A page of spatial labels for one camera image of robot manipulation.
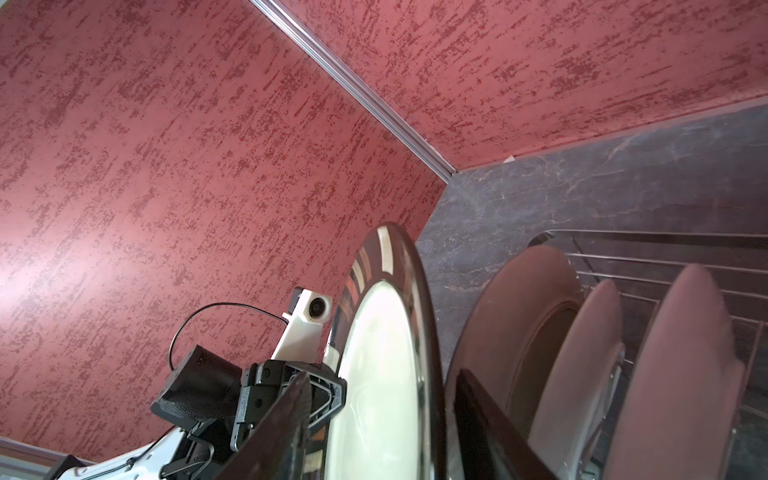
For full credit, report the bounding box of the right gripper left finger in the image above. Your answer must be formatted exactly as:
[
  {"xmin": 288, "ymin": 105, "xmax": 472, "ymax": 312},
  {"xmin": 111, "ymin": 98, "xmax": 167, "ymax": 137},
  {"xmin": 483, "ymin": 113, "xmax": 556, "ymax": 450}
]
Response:
[{"xmin": 216, "ymin": 373, "xmax": 312, "ymax": 480}]

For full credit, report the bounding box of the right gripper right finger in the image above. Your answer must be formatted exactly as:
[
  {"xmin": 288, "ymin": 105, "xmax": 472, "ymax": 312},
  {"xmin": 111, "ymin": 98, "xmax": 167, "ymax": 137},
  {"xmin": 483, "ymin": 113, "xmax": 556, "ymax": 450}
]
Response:
[{"xmin": 454, "ymin": 369, "xmax": 556, "ymax": 480}]

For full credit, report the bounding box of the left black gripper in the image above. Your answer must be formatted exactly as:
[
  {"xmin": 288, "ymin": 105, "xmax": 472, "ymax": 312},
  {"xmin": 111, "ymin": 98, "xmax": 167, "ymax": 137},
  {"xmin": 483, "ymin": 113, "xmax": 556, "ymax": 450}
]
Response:
[{"xmin": 230, "ymin": 360, "xmax": 347, "ymax": 452}]

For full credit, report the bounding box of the dark rimmed patterned plate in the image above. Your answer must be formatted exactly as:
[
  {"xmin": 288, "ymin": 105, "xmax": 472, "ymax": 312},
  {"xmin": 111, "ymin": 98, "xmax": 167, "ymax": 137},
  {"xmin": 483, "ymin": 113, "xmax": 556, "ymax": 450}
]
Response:
[{"xmin": 303, "ymin": 222, "xmax": 447, "ymax": 479}]

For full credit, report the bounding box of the plain white plate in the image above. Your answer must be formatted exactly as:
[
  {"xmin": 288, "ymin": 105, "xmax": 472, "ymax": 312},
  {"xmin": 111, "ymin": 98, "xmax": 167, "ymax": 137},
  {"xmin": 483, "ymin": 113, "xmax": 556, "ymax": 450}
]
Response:
[{"xmin": 602, "ymin": 263, "xmax": 746, "ymax": 480}]

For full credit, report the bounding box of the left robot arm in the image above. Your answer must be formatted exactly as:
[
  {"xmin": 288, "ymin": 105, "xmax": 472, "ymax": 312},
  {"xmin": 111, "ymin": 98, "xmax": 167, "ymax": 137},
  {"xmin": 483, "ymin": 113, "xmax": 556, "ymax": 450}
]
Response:
[{"xmin": 46, "ymin": 346, "xmax": 347, "ymax": 479}]

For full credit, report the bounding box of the small patterned plate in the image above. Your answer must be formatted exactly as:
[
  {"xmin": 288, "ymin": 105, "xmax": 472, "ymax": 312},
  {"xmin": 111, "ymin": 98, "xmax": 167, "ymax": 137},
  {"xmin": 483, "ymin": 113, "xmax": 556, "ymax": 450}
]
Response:
[{"xmin": 528, "ymin": 280, "xmax": 625, "ymax": 479}]

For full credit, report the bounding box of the red rimmed white plate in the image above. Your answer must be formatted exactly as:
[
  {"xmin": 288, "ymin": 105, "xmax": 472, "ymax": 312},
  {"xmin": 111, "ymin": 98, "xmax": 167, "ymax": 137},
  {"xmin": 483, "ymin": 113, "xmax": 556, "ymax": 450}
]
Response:
[{"xmin": 445, "ymin": 245, "xmax": 584, "ymax": 437}]

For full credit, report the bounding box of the left corner aluminium profile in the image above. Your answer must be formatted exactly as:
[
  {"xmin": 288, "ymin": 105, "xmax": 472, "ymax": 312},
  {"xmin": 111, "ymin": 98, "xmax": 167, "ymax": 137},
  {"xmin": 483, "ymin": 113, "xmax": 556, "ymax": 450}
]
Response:
[{"xmin": 251, "ymin": 0, "xmax": 458, "ymax": 184}]

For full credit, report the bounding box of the metal wire dish rack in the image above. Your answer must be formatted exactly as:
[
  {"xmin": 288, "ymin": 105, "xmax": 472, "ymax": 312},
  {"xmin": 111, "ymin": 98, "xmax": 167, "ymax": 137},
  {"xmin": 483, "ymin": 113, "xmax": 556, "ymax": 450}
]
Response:
[{"xmin": 527, "ymin": 229, "xmax": 768, "ymax": 480}]

